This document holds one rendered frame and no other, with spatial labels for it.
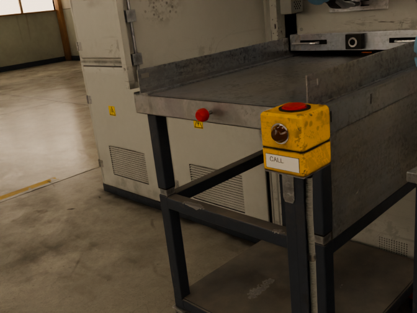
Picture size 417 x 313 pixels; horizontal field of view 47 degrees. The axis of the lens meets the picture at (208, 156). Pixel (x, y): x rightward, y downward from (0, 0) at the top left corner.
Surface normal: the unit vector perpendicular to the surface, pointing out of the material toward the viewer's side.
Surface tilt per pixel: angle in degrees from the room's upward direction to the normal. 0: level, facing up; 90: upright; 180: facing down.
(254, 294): 0
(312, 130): 91
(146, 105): 90
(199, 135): 90
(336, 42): 90
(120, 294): 0
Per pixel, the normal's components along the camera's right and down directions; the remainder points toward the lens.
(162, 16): 0.60, 0.18
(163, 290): -0.11, -0.95
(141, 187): -0.70, 0.29
